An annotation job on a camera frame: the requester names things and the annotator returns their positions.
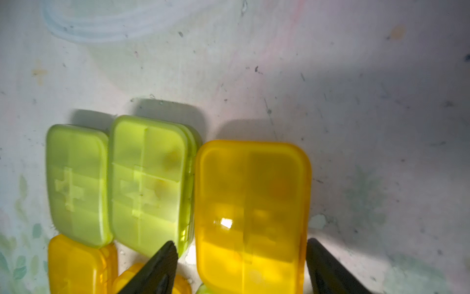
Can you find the green pillbox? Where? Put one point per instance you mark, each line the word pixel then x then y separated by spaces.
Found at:
pixel 150 183
pixel 203 289

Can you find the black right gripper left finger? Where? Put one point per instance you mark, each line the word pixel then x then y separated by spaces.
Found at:
pixel 165 260

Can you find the green pillbox sideways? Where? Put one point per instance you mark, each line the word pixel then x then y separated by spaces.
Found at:
pixel 77 174

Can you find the clear pillbox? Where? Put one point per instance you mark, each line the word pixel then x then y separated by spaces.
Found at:
pixel 96 22

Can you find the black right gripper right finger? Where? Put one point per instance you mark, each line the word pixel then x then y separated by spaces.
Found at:
pixel 327 274

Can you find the small orange pillbox front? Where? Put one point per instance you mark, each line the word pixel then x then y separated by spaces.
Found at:
pixel 133 282

